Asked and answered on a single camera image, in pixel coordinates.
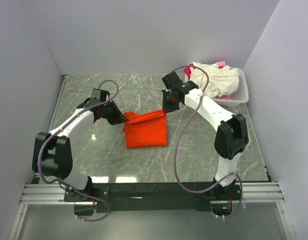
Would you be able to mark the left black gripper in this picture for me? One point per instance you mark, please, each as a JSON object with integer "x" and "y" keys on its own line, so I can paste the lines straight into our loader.
{"x": 118, "y": 117}

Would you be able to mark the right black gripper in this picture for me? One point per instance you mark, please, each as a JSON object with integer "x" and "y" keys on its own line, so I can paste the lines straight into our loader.
{"x": 166, "y": 107}

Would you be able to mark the orange t shirt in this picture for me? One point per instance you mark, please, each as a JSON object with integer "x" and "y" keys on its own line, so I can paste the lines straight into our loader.
{"x": 146, "y": 130}

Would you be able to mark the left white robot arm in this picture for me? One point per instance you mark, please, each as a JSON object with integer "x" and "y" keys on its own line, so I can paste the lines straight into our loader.
{"x": 52, "y": 154}

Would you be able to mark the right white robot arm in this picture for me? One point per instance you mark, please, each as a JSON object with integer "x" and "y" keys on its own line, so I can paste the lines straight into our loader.
{"x": 231, "y": 129}

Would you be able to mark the pink garment in basket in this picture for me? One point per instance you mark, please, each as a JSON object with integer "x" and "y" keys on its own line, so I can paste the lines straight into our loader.
{"x": 187, "y": 71}

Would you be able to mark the cream white t shirt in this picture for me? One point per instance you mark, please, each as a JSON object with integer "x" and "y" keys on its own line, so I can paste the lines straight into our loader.
{"x": 219, "y": 80}

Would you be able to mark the white plastic laundry basket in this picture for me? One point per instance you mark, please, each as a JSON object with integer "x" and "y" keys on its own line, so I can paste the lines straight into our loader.
{"x": 226, "y": 86}

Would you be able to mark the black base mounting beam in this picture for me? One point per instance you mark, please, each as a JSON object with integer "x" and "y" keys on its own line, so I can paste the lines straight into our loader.
{"x": 167, "y": 196}

